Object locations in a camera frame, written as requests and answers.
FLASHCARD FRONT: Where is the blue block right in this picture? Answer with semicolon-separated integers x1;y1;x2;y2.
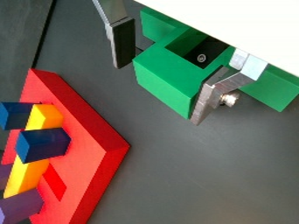
14;128;70;164

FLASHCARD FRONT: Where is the yellow long block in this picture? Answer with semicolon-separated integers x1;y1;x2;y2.
3;104;62;199

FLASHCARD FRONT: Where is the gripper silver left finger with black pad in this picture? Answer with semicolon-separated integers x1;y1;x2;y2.
91;0;136;68

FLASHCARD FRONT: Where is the purple block right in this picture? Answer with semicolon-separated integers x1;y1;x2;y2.
0;164;13;191

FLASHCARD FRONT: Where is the black angle bracket fixture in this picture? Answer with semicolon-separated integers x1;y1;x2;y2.
133;35;229;72

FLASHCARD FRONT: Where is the purple block left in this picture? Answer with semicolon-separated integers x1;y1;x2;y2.
0;189;42;224

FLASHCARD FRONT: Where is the red base board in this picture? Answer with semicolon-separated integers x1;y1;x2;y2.
0;69;129;224

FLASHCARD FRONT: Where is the purple block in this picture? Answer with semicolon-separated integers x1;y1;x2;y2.
0;189;42;224
0;164;13;191

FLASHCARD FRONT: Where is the blue block left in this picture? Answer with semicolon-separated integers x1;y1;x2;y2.
0;102;33;130

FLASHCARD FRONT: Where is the blue block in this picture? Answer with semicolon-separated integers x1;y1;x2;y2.
14;128;70;164
0;102;33;130

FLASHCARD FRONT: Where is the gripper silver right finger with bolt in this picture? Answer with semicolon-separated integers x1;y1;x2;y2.
190;49;268;125

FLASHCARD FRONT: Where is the green stepped block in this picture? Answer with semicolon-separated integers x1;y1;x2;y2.
134;8;299;118

